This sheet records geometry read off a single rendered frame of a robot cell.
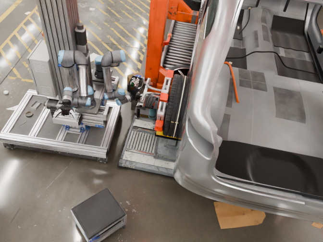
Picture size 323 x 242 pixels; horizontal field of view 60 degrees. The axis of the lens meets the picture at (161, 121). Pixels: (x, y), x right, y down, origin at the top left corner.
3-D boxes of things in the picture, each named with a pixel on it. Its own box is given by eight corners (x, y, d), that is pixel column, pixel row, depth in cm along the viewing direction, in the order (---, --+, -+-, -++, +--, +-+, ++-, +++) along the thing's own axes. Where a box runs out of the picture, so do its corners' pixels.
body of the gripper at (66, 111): (70, 116, 228) (71, 106, 236) (70, 109, 222) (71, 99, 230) (60, 116, 226) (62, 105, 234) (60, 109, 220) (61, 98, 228)
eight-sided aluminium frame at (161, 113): (159, 139, 297) (165, 103, 256) (153, 138, 297) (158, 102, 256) (167, 104, 333) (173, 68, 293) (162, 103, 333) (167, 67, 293)
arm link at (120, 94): (115, 93, 280) (115, 101, 289) (126, 91, 284) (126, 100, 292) (113, 88, 285) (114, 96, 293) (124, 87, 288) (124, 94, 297)
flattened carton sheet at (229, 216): (267, 223, 307) (268, 222, 305) (220, 229, 297) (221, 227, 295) (257, 198, 327) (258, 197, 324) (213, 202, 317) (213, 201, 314)
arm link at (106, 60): (99, 54, 259) (105, 102, 281) (111, 52, 262) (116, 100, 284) (97, 51, 269) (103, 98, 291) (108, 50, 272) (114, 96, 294)
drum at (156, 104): (165, 113, 295) (166, 104, 285) (145, 109, 296) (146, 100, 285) (167, 104, 305) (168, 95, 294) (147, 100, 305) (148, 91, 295)
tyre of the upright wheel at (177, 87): (181, 149, 305) (191, 119, 249) (160, 145, 306) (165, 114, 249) (189, 101, 339) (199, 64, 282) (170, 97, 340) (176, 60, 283)
